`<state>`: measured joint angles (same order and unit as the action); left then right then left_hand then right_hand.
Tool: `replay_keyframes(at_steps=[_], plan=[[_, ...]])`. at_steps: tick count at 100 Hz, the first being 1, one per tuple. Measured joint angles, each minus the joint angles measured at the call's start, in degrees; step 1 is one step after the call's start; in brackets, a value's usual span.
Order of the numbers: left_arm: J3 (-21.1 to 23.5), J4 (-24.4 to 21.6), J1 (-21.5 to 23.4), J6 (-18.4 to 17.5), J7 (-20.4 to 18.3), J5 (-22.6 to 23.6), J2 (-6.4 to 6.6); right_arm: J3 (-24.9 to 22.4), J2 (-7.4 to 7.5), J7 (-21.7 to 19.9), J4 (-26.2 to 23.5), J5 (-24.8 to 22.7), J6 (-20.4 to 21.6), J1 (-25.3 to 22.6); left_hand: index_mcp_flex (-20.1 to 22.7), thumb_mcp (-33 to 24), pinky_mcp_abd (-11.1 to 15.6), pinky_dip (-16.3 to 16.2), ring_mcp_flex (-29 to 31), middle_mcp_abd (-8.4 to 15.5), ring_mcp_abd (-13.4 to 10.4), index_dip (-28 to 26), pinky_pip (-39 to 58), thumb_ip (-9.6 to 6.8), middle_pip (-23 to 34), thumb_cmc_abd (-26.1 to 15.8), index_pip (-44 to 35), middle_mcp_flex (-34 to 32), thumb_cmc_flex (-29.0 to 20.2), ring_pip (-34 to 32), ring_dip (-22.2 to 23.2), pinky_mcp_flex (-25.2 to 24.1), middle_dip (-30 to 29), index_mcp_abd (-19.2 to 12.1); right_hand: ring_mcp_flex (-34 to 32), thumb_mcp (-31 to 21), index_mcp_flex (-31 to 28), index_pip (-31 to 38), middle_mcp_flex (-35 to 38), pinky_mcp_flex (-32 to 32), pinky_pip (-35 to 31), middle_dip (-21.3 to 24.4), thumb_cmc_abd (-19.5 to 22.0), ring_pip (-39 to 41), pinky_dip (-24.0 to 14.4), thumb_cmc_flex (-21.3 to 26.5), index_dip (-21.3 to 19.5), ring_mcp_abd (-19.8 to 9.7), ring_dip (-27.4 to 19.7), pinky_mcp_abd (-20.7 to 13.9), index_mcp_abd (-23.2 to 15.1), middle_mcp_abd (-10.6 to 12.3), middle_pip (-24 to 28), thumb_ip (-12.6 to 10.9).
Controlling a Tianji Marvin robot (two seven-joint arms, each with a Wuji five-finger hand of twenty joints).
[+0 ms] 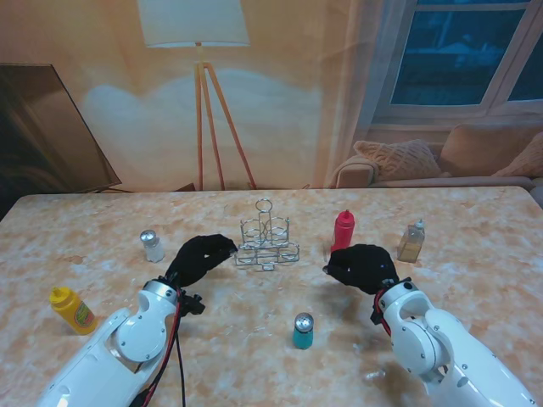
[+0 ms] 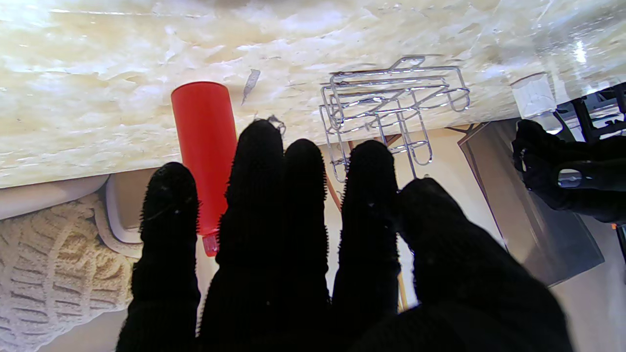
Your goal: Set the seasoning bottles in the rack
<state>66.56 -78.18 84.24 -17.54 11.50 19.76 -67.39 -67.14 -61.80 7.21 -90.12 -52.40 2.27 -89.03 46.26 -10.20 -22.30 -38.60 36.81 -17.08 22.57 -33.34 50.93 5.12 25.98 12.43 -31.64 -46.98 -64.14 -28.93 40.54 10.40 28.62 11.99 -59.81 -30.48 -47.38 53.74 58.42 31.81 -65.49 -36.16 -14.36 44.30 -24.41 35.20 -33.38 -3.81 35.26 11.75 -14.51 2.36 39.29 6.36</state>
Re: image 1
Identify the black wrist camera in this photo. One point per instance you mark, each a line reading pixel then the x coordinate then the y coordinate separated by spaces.
pixel 193 304
pixel 377 316

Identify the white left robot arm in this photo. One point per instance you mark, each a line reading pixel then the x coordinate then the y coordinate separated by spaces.
pixel 106 356

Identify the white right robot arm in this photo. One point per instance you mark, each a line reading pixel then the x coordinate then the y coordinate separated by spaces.
pixel 445 352

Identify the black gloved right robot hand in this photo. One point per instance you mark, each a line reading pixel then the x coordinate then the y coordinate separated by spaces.
pixel 365 267

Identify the clear salt shaker silver cap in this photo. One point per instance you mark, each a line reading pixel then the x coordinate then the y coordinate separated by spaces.
pixel 153 251

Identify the clear square oil bottle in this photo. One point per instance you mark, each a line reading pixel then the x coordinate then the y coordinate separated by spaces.
pixel 410 246

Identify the yellow mustard squeeze bottle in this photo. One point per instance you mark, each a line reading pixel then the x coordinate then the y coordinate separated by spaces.
pixel 76 316

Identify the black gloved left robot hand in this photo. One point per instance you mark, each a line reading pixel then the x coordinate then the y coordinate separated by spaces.
pixel 199 256

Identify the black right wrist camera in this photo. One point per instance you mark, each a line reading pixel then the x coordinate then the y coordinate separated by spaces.
pixel 377 316

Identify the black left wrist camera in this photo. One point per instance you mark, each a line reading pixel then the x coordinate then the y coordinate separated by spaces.
pixel 193 304

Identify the teal shaker with silver cap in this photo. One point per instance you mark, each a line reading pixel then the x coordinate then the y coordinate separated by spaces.
pixel 303 337

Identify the red ketchup squeeze bottle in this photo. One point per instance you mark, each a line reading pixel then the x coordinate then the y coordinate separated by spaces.
pixel 343 233

